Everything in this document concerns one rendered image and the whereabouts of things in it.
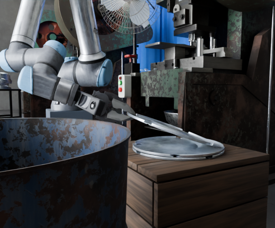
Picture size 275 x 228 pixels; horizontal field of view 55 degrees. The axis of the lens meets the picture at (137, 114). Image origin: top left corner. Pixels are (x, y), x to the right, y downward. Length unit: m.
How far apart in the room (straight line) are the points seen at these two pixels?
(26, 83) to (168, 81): 0.78
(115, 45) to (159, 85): 1.43
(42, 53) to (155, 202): 0.55
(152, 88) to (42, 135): 0.98
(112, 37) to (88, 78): 1.70
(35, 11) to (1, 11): 7.00
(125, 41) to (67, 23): 0.62
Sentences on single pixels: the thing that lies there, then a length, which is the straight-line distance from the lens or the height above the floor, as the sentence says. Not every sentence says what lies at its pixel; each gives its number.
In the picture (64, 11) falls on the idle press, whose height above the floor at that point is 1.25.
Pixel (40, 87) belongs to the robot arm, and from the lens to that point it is 0.82.
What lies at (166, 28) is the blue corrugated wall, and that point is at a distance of 3.67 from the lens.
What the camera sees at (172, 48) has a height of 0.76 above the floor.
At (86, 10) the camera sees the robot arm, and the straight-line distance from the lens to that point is 1.09.
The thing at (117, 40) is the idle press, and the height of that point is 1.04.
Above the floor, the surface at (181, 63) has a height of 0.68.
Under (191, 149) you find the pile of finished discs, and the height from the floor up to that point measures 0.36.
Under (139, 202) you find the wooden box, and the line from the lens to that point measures 0.71.
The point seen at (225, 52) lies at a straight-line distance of 1.43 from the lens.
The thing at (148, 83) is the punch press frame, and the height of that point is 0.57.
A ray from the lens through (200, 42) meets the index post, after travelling 1.39.
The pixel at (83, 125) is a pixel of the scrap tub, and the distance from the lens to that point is 0.56.
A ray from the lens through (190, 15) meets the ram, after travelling 1.55.
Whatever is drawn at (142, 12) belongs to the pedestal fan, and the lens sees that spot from 2.33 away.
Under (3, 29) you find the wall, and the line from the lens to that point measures 7.94.
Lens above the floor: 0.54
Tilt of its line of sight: 5 degrees down
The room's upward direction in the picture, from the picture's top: straight up
